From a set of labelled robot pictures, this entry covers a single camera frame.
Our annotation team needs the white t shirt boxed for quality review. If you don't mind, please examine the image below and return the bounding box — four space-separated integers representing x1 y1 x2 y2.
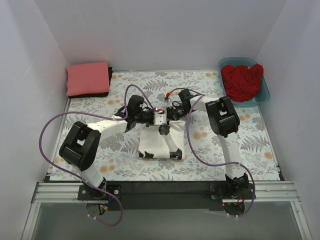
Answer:
138 120 186 160

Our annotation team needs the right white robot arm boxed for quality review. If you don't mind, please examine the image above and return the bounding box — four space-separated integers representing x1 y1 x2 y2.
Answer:
166 88 254 199

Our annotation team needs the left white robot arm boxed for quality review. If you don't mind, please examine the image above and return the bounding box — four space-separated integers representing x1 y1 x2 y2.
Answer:
58 95 157 200

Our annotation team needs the floral table mat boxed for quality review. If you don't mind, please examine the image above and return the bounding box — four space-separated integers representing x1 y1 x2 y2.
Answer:
60 70 280 181

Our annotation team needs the folded black t shirt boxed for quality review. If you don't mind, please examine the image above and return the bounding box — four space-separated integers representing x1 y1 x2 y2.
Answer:
68 67 113 99

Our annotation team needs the red crumpled t shirt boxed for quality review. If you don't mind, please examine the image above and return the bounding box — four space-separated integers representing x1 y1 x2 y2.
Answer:
221 64 264 103

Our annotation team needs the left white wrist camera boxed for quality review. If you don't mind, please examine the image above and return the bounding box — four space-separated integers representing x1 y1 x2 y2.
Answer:
153 108 167 126

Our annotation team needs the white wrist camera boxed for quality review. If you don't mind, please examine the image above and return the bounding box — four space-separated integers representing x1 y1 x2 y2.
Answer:
163 92 173 105
153 108 167 126

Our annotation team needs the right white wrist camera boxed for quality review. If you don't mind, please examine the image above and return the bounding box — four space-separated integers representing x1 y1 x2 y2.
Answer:
163 92 173 105

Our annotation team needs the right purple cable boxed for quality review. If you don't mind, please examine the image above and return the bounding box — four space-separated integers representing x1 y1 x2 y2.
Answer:
166 87 257 222

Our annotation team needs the purple cable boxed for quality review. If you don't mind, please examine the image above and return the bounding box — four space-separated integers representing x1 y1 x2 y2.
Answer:
166 87 257 222
39 84 162 227

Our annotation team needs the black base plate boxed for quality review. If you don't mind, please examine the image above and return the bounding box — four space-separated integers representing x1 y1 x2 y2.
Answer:
77 181 257 213

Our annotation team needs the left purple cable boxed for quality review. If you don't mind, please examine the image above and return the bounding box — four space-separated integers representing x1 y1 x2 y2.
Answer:
39 84 162 227

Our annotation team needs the aluminium frame rail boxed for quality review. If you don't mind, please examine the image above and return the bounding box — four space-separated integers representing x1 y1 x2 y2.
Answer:
31 181 300 203

